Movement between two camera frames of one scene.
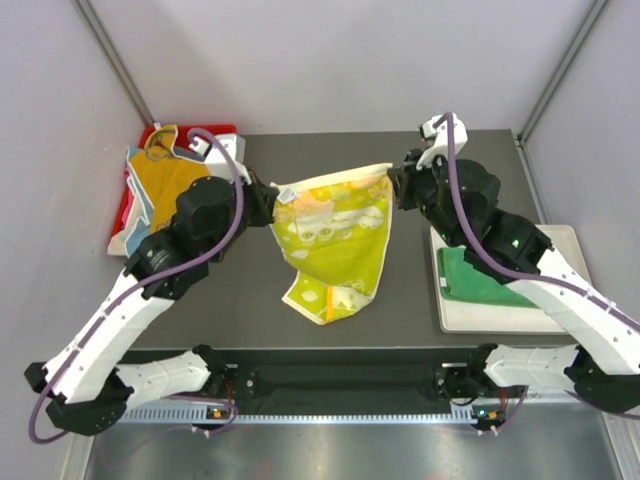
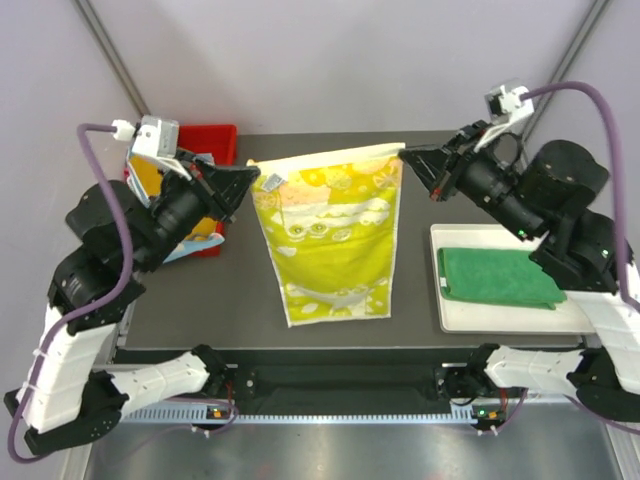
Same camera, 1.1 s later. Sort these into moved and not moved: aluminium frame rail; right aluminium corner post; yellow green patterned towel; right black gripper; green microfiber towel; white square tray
Moved: yellow green patterned towel; right black gripper
Not moved: aluminium frame rail; green microfiber towel; right aluminium corner post; white square tray
